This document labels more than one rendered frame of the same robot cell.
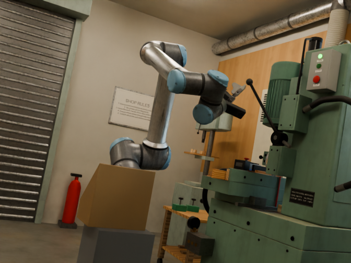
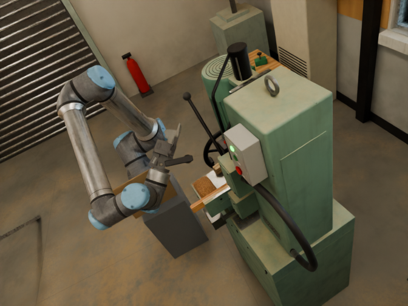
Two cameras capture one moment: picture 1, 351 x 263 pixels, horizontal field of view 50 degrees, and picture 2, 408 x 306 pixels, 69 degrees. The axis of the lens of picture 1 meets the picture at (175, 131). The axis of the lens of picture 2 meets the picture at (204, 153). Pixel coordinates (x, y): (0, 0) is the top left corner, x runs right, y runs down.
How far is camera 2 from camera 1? 154 cm
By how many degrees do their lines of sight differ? 51
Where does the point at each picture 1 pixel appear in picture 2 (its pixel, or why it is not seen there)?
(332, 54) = (244, 156)
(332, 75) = (255, 170)
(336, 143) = not seen: hidden behind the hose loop
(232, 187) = (213, 211)
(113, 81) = not seen: outside the picture
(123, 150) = (124, 153)
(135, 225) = (168, 197)
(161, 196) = (206, 23)
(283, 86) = (222, 108)
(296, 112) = (235, 187)
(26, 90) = (30, 13)
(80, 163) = (122, 42)
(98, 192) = not seen: hidden behind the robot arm
